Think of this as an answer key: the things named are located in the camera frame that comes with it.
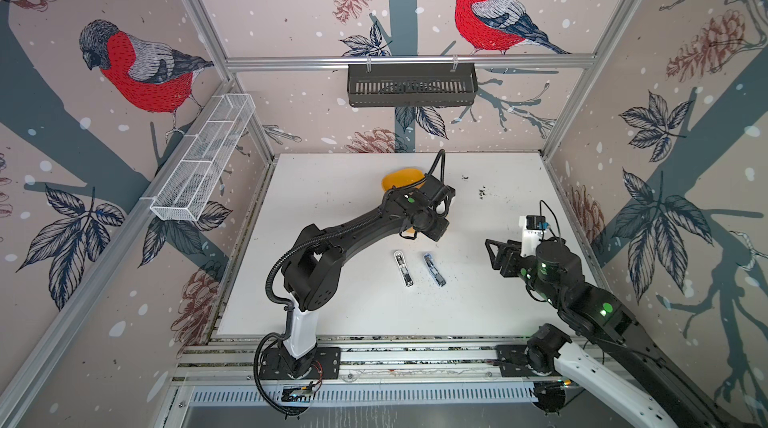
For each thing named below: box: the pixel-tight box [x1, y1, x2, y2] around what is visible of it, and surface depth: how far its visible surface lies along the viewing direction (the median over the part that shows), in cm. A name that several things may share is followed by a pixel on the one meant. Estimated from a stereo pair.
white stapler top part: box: [394, 250, 414, 288], surface depth 91 cm
